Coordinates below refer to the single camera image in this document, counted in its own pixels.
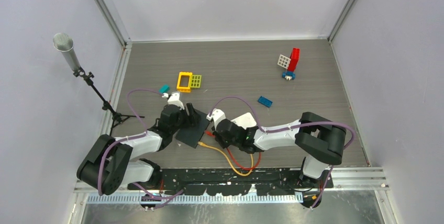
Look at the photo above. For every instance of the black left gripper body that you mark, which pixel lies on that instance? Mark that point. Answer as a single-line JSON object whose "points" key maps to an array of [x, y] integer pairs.
{"points": [[184, 120]]}

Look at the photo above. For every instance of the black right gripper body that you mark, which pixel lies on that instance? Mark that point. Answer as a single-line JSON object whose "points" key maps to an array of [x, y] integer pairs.
{"points": [[223, 141]]}

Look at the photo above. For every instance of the white square switch box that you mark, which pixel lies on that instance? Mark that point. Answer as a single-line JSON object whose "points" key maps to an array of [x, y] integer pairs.
{"points": [[245, 121]]}

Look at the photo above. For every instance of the black network switch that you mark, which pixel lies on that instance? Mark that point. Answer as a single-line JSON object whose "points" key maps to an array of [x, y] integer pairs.
{"points": [[192, 136]]}

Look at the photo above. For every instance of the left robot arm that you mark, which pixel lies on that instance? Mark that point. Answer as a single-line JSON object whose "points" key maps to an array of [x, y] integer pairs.
{"points": [[112, 162]]}

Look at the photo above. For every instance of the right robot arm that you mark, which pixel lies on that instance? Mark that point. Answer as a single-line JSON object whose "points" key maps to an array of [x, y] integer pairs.
{"points": [[322, 139]]}

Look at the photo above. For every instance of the lime green lattice piece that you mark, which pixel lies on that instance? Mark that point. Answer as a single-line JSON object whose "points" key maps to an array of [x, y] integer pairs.
{"points": [[196, 81]]}

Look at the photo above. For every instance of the teal toy block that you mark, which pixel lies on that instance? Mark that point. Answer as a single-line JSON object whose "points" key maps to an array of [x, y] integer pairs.
{"points": [[164, 89]]}

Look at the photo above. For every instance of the blue flat toy brick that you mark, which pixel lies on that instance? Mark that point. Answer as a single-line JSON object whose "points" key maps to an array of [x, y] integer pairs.
{"points": [[265, 101]]}

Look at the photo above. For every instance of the black microphone stand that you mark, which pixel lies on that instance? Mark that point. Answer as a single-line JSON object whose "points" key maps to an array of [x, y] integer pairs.
{"points": [[117, 118]]}

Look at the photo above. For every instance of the blue toy brick base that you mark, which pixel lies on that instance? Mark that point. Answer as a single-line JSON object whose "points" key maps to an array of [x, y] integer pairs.
{"points": [[288, 75]]}

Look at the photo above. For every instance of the white toy lattice piece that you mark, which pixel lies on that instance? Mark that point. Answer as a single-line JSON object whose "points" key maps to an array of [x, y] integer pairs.
{"points": [[283, 61]]}

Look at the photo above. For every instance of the red toy brick tower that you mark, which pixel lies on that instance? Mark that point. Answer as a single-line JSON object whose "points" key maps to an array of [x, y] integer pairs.
{"points": [[294, 58]]}

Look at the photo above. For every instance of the silver microphone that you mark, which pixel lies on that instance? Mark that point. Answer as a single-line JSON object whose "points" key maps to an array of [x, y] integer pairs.
{"points": [[64, 44]]}

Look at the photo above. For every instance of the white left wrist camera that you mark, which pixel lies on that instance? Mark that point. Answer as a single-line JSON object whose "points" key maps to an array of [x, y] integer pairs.
{"points": [[174, 99]]}

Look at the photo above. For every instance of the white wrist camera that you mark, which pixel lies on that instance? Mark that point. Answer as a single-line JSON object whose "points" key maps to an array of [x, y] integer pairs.
{"points": [[216, 116], [174, 99]]}

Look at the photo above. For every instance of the yellow toy window frame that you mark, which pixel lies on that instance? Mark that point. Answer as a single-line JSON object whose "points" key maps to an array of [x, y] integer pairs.
{"points": [[184, 82]]}

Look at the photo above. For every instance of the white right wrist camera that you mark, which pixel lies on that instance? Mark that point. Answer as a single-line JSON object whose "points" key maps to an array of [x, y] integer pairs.
{"points": [[216, 116]]}

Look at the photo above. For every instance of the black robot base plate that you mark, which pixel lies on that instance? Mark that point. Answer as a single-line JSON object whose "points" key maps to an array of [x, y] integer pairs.
{"points": [[266, 181]]}

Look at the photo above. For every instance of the white perforated cable tray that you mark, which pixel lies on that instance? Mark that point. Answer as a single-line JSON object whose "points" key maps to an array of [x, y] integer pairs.
{"points": [[249, 198]]}

